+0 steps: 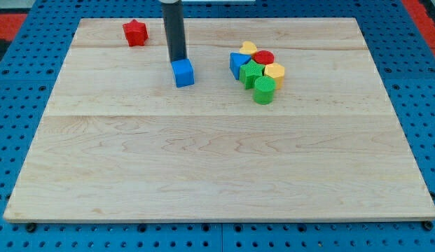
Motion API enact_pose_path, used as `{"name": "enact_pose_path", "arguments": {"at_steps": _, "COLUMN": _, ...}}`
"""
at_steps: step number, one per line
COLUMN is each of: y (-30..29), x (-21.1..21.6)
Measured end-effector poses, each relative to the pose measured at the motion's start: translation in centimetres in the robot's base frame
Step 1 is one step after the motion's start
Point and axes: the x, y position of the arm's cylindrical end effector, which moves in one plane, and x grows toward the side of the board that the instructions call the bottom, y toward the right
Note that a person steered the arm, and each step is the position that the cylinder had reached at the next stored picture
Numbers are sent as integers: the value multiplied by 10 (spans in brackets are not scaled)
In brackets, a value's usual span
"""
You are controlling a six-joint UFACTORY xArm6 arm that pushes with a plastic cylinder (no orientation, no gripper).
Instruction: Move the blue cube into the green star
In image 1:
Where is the blue cube block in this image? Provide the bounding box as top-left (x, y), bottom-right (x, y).
top-left (171, 59), bottom-right (195, 88)

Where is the green star block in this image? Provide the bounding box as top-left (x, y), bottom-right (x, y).
top-left (239, 59), bottom-right (265, 90)

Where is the red star block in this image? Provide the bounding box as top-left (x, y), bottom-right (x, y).
top-left (123, 19), bottom-right (149, 47)

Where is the green cylinder block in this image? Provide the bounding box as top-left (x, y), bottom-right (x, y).
top-left (253, 76), bottom-right (276, 105)

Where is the blue triangle block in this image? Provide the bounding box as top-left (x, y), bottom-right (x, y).
top-left (229, 52), bottom-right (251, 80)

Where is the yellow hexagon block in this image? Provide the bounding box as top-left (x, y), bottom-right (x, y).
top-left (264, 62), bottom-right (285, 90)

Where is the red cylinder block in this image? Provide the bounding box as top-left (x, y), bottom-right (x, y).
top-left (252, 50), bottom-right (275, 65)

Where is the yellow heart block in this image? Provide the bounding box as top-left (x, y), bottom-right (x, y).
top-left (239, 41), bottom-right (258, 56)

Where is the light wooden board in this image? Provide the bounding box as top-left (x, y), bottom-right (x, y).
top-left (4, 18), bottom-right (435, 223)

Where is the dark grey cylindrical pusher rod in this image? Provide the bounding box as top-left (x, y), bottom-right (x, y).
top-left (160, 0), bottom-right (187, 62)

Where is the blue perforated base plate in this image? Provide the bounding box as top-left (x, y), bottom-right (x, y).
top-left (0, 0), bottom-right (435, 251)

